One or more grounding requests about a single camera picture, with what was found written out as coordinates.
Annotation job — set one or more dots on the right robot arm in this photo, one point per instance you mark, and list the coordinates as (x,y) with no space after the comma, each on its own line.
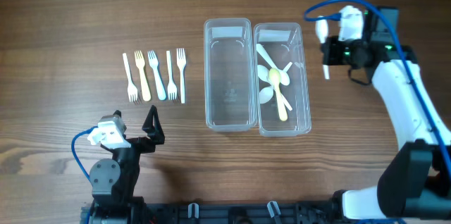
(416,184)

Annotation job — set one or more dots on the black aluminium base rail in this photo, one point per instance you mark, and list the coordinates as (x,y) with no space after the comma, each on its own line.
(272,212)

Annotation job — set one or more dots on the small white fork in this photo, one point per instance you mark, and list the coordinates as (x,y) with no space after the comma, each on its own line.
(172,89)

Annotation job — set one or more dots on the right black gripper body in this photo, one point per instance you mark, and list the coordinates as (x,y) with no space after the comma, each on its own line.
(344,52)

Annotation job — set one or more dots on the right clear plastic container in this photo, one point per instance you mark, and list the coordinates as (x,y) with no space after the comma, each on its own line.
(284,44)

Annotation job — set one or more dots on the light blue fork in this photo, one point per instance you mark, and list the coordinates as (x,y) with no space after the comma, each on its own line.
(154,64)

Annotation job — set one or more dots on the clear plastic container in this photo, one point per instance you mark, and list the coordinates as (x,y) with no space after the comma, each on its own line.
(230,99)
(284,44)

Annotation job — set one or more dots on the clear white spoon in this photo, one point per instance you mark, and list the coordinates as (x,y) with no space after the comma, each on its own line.
(321,29)

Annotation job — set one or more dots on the slim white fork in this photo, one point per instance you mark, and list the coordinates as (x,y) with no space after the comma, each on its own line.
(181,63)

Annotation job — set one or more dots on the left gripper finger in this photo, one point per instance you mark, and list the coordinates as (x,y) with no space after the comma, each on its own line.
(118,113)
(152,127)

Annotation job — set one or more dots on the cream yellow fork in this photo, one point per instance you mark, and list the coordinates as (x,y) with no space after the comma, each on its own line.
(140,63)

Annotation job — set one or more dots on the left clear plastic container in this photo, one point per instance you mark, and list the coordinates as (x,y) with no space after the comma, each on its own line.
(230,99)

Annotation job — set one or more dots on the white fork tines down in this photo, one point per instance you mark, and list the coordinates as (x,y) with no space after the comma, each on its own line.
(132,90)

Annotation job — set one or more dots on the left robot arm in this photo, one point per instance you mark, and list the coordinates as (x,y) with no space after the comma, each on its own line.
(113,179)

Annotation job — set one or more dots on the white spoon bowl up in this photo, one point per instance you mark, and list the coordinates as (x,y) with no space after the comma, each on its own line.
(262,72)

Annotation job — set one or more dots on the yellow green spoon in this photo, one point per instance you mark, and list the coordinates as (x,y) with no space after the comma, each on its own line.
(274,78)

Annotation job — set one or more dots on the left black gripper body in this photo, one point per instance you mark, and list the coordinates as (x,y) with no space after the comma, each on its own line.
(129,158)

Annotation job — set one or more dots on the white spoon wide handle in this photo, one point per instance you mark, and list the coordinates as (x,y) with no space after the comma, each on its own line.
(284,78)

